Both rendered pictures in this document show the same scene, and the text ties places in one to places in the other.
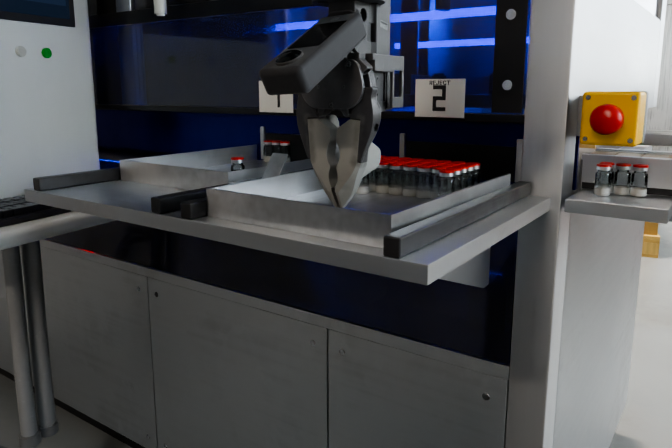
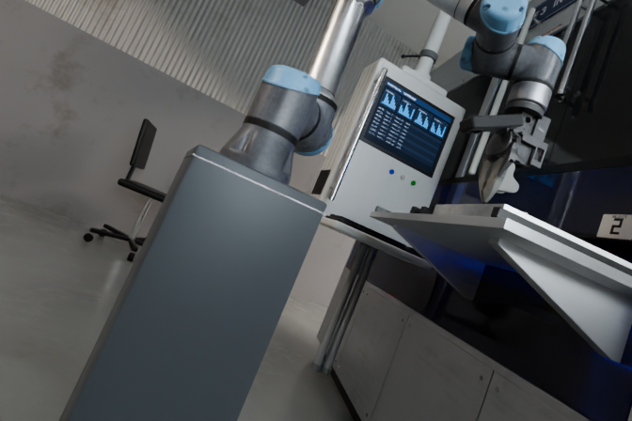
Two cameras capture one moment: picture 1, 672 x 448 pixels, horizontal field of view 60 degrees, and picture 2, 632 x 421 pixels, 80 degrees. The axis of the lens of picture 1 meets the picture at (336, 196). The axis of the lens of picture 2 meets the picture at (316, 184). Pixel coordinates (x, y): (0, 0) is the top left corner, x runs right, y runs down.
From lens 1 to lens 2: 47 cm
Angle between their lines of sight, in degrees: 50
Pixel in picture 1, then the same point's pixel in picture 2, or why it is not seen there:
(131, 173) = not seen: hidden behind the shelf
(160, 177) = not seen: hidden behind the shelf
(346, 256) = (474, 219)
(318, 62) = (484, 119)
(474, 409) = not seen: outside the picture
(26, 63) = (402, 183)
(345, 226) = (483, 212)
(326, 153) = (485, 174)
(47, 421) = (327, 364)
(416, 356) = (547, 408)
